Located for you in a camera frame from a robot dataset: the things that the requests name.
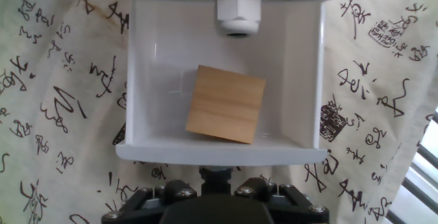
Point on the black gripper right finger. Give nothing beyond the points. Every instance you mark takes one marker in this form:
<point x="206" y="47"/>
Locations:
<point x="291" y="200"/>

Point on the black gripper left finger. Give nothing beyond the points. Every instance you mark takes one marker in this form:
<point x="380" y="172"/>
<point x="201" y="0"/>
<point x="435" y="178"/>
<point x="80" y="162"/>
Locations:
<point x="147" y="200"/>

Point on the wooden block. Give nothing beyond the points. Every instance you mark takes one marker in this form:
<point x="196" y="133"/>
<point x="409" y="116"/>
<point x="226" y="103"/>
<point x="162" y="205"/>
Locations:
<point x="226" y="104"/>

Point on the white drawer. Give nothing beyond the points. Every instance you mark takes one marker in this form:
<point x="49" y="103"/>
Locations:
<point x="161" y="80"/>

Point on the white drawer knob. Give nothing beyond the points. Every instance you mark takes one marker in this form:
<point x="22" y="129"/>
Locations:
<point x="237" y="8"/>

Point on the beige calligraphy cloth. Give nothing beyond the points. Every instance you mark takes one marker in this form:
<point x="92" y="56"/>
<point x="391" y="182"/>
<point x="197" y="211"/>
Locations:
<point x="51" y="97"/>

